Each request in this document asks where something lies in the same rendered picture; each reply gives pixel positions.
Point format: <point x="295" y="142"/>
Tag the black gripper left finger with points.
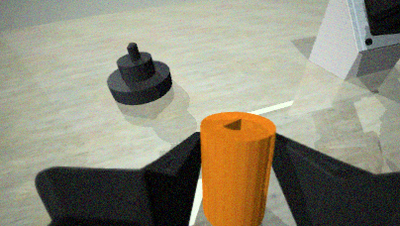
<point x="159" y="194"/>

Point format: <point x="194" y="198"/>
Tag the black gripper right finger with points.
<point x="324" y="191"/>

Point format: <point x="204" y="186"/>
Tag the orange knob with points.
<point x="236" y="156"/>

